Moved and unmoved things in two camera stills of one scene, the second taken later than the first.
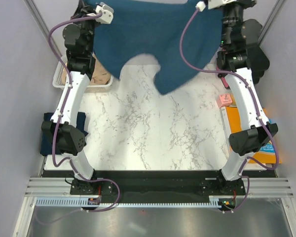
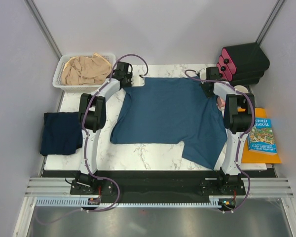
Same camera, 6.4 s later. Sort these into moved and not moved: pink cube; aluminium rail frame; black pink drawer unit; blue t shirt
Moved: blue t shirt
Not moved: aluminium rail frame; pink cube; black pink drawer unit
